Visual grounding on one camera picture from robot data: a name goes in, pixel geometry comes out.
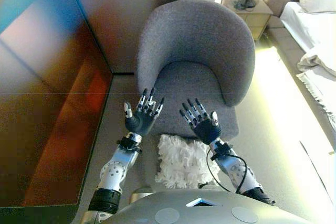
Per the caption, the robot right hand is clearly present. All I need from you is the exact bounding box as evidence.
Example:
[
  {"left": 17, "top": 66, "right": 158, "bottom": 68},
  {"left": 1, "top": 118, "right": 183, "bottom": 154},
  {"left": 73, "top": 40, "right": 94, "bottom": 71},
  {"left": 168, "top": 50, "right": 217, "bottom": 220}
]
[{"left": 178, "top": 97, "right": 223, "bottom": 146}]

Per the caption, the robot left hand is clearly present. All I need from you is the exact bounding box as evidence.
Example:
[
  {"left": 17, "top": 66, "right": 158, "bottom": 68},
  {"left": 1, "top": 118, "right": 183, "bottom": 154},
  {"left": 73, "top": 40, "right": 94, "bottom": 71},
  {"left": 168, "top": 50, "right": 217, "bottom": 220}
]
[{"left": 123, "top": 87, "right": 165, "bottom": 136}]

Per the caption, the white fringed cushion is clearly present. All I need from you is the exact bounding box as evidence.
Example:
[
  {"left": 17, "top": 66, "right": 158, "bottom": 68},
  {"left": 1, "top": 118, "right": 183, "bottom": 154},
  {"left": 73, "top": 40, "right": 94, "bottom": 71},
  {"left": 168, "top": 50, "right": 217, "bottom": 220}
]
[{"left": 154, "top": 133, "right": 222, "bottom": 189}]

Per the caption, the silver robot left foot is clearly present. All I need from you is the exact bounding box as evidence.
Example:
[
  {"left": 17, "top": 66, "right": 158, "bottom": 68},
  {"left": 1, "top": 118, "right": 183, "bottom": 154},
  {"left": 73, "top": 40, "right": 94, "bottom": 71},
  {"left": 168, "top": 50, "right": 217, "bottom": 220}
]
[{"left": 128, "top": 186, "right": 153, "bottom": 206}]

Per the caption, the grey robot torso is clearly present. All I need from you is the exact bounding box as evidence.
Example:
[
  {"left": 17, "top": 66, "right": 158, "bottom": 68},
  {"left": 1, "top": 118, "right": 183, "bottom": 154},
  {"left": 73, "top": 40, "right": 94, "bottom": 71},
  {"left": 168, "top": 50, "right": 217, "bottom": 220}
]
[{"left": 110, "top": 188, "right": 310, "bottom": 224}]

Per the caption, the grey upholstered armchair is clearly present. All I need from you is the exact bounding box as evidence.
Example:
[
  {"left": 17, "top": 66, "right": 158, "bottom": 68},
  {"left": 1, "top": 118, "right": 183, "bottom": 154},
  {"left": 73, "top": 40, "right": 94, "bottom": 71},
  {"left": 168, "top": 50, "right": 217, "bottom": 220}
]
[{"left": 133, "top": 0, "right": 257, "bottom": 183}]

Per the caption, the cream fringed blanket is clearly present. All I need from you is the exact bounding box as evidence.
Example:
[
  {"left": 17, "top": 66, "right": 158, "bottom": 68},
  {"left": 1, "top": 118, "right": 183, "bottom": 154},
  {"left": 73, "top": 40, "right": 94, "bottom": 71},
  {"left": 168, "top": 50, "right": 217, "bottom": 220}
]
[{"left": 296, "top": 53, "right": 336, "bottom": 131}]

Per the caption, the beige wooden nightstand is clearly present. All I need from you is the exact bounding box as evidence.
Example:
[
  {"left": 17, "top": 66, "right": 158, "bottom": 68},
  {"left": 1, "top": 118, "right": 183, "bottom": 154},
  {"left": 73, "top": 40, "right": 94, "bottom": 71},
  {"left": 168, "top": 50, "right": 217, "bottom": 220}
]
[{"left": 220, "top": 0, "right": 274, "bottom": 42}]

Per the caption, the beige upholstered bed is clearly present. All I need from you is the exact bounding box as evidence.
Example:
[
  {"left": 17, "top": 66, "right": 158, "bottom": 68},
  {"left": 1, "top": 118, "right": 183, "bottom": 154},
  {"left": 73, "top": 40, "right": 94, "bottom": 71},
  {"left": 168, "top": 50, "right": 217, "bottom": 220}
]
[{"left": 263, "top": 0, "right": 336, "bottom": 154}]

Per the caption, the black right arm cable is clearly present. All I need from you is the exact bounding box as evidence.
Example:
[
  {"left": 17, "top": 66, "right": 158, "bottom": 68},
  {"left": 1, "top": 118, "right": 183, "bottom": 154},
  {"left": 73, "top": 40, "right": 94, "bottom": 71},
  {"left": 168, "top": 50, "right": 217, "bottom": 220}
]
[{"left": 206, "top": 147, "right": 255, "bottom": 195}]

